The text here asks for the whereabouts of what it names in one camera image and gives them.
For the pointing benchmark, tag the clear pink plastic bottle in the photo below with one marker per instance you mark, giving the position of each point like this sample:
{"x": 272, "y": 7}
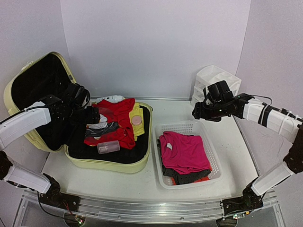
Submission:
{"x": 108, "y": 147}

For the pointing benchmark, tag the white printed garment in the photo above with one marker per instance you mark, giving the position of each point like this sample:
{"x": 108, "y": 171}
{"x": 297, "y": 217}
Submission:
{"x": 99, "y": 129}

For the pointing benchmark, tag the pink round container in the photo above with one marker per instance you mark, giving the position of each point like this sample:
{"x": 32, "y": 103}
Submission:
{"x": 136, "y": 120}

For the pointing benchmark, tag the orange garment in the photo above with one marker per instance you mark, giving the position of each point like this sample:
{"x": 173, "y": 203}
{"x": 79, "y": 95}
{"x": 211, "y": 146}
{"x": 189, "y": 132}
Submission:
{"x": 197, "y": 181}

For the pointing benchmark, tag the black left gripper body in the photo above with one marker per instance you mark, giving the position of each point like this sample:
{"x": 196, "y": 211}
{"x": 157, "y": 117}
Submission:
{"x": 75, "y": 116}

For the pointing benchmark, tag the red folded garment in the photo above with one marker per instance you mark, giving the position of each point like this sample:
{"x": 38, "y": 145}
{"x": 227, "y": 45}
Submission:
{"x": 119, "y": 113}

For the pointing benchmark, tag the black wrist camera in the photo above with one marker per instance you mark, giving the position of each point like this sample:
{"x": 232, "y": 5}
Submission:
{"x": 220, "y": 91}
{"x": 76, "y": 95}

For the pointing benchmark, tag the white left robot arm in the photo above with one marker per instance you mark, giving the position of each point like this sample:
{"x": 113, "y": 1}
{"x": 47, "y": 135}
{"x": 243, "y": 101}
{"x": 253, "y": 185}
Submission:
{"x": 16, "y": 168}

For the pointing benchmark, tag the yellow folded garment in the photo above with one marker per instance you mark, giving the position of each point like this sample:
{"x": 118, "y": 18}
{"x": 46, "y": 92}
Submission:
{"x": 138, "y": 130}

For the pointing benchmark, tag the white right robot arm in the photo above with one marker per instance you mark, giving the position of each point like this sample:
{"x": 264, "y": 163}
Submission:
{"x": 287, "y": 126}

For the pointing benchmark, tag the pale green hard-shell suitcase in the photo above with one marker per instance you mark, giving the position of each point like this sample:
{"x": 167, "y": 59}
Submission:
{"x": 50, "y": 75}

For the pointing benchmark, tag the black garment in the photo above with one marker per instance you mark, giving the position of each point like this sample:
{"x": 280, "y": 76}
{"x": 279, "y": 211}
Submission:
{"x": 182, "y": 179}

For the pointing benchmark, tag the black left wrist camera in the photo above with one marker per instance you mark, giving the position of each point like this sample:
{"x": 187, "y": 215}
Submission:
{"x": 76, "y": 95}

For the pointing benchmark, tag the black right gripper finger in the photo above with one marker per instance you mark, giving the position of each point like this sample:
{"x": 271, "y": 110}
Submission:
{"x": 198, "y": 111}
{"x": 213, "y": 119}

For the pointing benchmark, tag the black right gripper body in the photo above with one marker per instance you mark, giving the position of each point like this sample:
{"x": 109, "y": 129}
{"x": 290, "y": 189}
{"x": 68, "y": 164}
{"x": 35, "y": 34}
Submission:
{"x": 199, "y": 112}

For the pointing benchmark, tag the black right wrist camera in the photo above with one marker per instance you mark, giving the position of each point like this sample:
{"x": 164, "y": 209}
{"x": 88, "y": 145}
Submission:
{"x": 220, "y": 91}

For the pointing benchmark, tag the magenta garment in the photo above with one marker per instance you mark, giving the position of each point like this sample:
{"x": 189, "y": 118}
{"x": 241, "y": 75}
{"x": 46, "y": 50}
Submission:
{"x": 184, "y": 154}

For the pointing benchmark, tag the white perforated plastic basket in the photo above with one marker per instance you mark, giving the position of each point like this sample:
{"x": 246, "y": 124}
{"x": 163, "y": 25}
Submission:
{"x": 187, "y": 128}

